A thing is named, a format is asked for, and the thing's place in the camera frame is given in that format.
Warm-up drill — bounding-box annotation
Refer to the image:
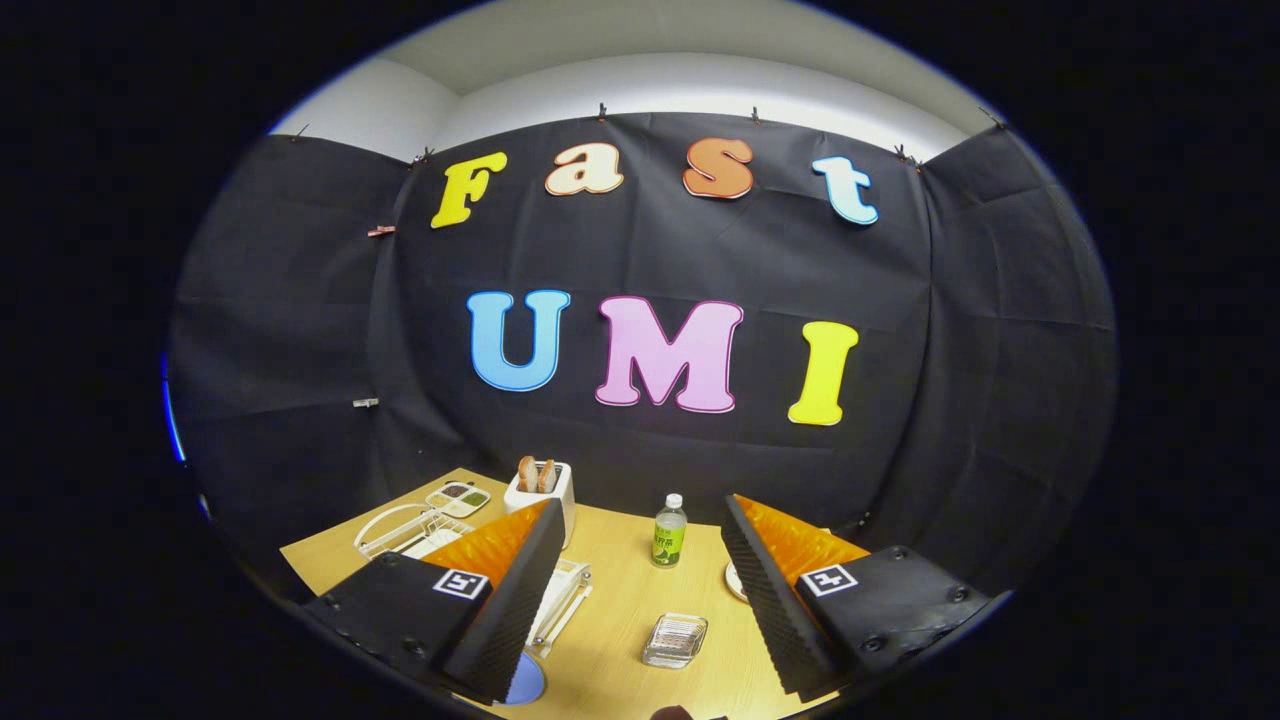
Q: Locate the divided condiment tray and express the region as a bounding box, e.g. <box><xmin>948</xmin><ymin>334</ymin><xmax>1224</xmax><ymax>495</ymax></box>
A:
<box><xmin>425</xmin><ymin>481</ymin><xmax>492</xmax><ymax>519</ymax></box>

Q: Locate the light blue plate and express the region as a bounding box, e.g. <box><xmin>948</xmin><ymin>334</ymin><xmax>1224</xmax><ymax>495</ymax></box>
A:
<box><xmin>503</xmin><ymin>648</ymin><xmax>547</xmax><ymax>706</ymax></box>

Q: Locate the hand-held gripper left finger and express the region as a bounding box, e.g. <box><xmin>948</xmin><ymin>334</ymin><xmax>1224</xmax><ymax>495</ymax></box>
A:
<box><xmin>302</xmin><ymin>497</ymin><xmax>567</xmax><ymax>704</ymax></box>

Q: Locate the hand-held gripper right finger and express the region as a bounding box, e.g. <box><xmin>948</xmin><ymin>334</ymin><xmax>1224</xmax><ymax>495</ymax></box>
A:
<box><xmin>720</xmin><ymin>493</ymin><xmax>1011</xmax><ymax>701</ymax></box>

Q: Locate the metal wire basket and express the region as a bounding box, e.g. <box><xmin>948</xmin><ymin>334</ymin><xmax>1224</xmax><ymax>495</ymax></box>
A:
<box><xmin>641</xmin><ymin>613</ymin><xmax>709</xmax><ymax>669</ymax></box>

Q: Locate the white wire dish rack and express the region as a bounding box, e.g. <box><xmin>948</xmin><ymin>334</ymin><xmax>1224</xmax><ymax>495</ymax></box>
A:
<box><xmin>353</xmin><ymin>503</ymin><xmax>593</xmax><ymax>658</ymax></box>

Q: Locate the white toaster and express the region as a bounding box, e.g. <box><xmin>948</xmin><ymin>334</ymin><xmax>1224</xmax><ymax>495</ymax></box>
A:
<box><xmin>503</xmin><ymin>461</ymin><xmax>576</xmax><ymax>549</ymax></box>

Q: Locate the green tea bottle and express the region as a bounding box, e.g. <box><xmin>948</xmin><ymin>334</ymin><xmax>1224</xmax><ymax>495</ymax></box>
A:
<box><xmin>651</xmin><ymin>493</ymin><xmax>689</xmax><ymax>569</ymax></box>

